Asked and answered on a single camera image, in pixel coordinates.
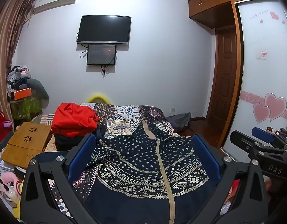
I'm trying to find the wall-mounted black television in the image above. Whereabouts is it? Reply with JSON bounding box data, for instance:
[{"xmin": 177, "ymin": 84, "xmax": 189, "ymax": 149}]
[{"xmin": 77, "ymin": 15, "xmax": 132, "ymax": 45}]

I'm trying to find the brown wooden door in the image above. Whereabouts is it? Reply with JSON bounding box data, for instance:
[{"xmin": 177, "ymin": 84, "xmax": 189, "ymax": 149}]
[{"xmin": 207, "ymin": 27, "xmax": 239, "ymax": 122}]

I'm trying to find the white air conditioner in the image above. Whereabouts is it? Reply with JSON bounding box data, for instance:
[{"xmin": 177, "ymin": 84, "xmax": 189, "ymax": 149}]
[{"xmin": 33, "ymin": 0, "xmax": 80, "ymax": 14}]

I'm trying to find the wooden overhead cabinet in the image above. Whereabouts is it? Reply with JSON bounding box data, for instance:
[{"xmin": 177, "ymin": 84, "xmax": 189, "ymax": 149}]
[{"xmin": 188, "ymin": 0, "xmax": 274, "ymax": 29}]

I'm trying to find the green patterned cloth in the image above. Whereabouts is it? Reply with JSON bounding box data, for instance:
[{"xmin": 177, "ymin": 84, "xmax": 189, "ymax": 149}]
[{"xmin": 10, "ymin": 96, "xmax": 43, "ymax": 121}]

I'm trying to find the pile of plush toys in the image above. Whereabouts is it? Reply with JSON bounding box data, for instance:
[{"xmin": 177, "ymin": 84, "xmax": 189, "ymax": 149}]
[{"xmin": 0, "ymin": 163, "xmax": 26, "ymax": 218}]

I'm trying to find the wooden lap desk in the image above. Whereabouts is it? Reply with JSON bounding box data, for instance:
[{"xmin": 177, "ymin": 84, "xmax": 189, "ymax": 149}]
[{"xmin": 1, "ymin": 122, "xmax": 52, "ymax": 169}]

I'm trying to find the red and white door sticker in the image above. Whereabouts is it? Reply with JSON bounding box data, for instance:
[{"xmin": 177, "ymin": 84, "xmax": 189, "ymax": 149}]
[{"xmin": 256, "ymin": 49, "xmax": 270, "ymax": 61}]

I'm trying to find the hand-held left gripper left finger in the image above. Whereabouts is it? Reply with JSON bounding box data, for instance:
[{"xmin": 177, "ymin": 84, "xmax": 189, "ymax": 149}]
[{"xmin": 20, "ymin": 133, "xmax": 97, "ymax": 224}]

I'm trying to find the pile of household clutter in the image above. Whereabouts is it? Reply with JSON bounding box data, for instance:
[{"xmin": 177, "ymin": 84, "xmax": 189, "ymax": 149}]
[{"xmin": 7, "ymin": 65, "xmax": 32, "ymax": 92}]

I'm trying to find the yellow ring cushion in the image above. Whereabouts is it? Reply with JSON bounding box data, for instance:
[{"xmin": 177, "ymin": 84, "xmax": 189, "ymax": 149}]
[{"xmin": 86, "ymin": 94, "xmax": 113, "ymax": 104}]

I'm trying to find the orange box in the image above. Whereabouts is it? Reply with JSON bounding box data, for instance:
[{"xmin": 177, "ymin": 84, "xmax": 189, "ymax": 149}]
[{"xmin": 14, "ymin": 88, "xmax": 32, "ymax": 100}]

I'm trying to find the patchwork bed sheet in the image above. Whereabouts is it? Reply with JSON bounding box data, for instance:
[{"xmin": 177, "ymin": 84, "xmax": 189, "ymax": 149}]
[{"xmin": 38, "ymin": 103, "xmax": 239, "ymax": 224}]

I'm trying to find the white heart-print wardrobe door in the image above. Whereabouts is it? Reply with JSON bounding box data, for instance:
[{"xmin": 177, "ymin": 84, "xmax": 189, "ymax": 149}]
[{"xmin": 221, "ymin": 0, "xmax": 287, "ymax": 160}]

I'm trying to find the dark navy garment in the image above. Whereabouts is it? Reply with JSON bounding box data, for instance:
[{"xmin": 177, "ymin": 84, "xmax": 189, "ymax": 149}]
[{"xmin": 54, "ymin": 122, "xmax": 105, "ymax": 151}]

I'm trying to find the red garment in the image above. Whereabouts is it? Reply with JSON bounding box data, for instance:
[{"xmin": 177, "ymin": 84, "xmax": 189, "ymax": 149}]
[{"xmin": 51, "ymin": 103, "xmax": 99, "ymax": 138}]

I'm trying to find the brown striped curtain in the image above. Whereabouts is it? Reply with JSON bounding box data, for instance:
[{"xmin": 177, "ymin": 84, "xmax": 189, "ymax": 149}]
[{"xmin": 0, "ymin": 0, "xmax": 37, "ymax": 122}]

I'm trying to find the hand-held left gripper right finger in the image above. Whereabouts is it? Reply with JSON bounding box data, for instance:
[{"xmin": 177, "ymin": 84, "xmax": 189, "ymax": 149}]
[{"xmin": 188, "ymin": 134, "xmax": 268, "ymax": 224}]

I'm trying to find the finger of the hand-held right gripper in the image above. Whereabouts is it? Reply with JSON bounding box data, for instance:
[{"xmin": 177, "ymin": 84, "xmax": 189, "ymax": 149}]
[
  {"xmin": 230, "ymin": 130, "xmax": 260, "ymax": 160},
  {"xmin": 251, "ymin": 127, "xmax": 277, "ymax": 143}
]

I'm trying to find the red plush toy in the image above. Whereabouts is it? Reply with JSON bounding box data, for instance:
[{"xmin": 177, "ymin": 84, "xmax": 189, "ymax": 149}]
[{"xmin": 0, "ymin": 110, "xmax": 13, "ymax": 131}]

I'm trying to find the black monitor cable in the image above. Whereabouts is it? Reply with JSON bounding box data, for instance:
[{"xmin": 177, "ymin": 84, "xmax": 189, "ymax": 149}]
[{"xmin": 101, "ymin": 51, "xmax": 118, "ymax": 78}]

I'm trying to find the grey backpack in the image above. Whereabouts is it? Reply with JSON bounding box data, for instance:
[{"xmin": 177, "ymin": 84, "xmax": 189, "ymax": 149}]
[{"xmin": 167, "ymin": 112, "xmax": 193, "ymax": 131}]

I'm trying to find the small black wall monitor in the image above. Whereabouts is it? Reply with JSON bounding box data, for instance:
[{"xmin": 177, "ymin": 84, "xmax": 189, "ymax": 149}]
[{"xmin": 87, "ymin": 44, "xmax": 117, "ymax": 66}]

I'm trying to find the navy patterned zip hoodie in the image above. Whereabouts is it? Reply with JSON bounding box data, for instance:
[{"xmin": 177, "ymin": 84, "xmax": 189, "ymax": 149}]
[{"xmin": 84, "ymin": 117, "xmax": 228, "ymax": 224}]

